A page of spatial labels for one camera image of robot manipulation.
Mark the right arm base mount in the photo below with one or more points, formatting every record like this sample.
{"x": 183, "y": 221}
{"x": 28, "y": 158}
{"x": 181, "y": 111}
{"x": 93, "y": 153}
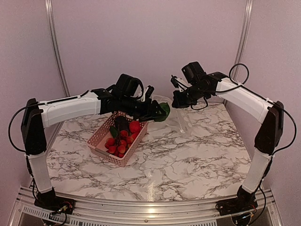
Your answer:
{"x": 235, "y": 205}

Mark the right aluminium corner post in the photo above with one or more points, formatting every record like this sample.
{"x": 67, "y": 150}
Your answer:
{"x": 245, "y": 31}

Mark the pink perforated plastic basket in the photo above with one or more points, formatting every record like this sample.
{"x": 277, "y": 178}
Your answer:
{"x": 97, "y": 141}

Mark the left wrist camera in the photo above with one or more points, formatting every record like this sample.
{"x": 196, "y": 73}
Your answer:
{"x": 147, "y": 92}

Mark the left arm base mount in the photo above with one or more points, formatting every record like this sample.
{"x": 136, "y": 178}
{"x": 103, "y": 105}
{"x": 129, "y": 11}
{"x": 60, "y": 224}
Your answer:
{"x": 56, "y": 204}

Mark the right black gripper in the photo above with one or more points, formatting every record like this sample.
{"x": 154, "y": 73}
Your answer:
{"x": 178, "y": 102}

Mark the green toy pepper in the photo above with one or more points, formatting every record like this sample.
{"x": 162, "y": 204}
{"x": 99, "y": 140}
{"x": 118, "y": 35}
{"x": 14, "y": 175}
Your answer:
{"x": 164, "y": 112}

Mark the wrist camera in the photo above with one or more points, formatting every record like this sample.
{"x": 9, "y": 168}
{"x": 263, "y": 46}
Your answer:
{"x": 178, "y": 84}
{"x": 147, "y": 92}

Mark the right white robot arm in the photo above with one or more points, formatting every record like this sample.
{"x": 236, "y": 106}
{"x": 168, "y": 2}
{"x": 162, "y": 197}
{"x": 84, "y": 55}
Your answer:
{"x": 198, "y": 84}

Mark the left aluminium corner post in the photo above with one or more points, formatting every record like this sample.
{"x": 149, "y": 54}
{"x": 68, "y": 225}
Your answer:
{"x": 55, "y": 45}

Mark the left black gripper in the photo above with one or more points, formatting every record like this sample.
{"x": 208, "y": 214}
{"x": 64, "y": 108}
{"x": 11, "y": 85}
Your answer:
{"x": 150, "y": 110}

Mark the aluminium front frame rail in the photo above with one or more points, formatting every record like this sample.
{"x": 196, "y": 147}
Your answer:
{"x": 102, "y": 212}

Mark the red cherry bunch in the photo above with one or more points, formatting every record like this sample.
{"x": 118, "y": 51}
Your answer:
{"x": 120, "y": 145}

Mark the clear zip top bag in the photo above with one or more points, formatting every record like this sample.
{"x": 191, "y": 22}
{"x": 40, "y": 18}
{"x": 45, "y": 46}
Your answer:
{"x": 177, "y": 119}

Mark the purple toy eggplant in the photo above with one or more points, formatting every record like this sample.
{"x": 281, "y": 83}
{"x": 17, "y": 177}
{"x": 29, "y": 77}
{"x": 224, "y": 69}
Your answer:
{"x": 121, "y": 123}

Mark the aluminium corner post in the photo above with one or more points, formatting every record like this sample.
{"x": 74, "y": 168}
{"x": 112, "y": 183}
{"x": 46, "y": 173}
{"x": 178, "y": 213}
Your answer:
{"x": 245, "y": 31}
{"x": 55, "y": 45}

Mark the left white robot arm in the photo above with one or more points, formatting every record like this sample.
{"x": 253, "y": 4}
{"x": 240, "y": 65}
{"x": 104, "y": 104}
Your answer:
{"x": 128, "y": 95}

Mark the red toy ball fruit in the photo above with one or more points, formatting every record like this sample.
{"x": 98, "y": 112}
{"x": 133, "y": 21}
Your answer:
{"x": 134, "y": 127}

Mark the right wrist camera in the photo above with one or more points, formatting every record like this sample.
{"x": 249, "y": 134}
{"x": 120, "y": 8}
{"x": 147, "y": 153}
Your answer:
{"x": 178, "y": 84}

